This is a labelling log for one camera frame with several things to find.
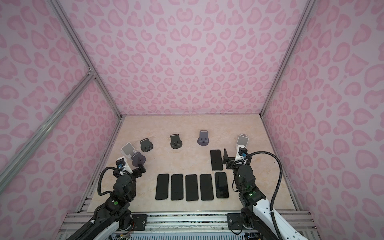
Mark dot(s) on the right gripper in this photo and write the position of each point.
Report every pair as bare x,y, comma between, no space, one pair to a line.
225,157

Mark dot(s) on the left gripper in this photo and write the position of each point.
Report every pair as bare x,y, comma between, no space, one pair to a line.
138,173

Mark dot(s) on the purple stand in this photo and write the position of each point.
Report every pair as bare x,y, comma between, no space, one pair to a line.
138,159

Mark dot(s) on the black phone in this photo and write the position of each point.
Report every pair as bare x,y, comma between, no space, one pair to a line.
221,185
177,187
206,187
216,160
162,188

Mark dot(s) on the white phone stand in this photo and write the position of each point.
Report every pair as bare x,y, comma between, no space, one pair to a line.
128,151

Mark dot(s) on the dark stand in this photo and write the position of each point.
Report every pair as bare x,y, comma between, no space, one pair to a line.
203,139
146,145
176,142

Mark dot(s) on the pink-edged phone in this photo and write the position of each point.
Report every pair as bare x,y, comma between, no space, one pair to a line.
192,191

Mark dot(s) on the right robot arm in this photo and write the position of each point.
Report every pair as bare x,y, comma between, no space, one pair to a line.
258,212

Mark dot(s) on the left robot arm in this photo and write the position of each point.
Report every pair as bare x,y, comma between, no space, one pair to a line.
114,213

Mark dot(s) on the back right white stand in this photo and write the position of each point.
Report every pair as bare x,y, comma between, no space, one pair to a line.
242,140

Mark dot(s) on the left diagonal aluminium bar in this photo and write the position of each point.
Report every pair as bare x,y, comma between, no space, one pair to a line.
19,160

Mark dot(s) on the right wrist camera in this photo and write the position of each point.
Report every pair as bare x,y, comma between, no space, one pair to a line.
242,153

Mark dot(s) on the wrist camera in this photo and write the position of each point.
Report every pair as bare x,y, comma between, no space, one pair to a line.
123,166
242,153

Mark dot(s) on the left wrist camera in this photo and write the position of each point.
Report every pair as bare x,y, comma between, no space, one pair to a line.
123,166

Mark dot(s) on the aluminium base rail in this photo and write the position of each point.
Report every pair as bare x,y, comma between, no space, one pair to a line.
218,222

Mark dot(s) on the right corner aluminium post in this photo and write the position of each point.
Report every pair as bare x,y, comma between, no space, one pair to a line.
297,34

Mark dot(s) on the corner aluminium post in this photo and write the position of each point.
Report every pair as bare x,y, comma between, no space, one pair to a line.
79,46
297,34

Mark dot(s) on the left corner aluminium post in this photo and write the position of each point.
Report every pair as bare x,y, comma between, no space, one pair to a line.
79,46

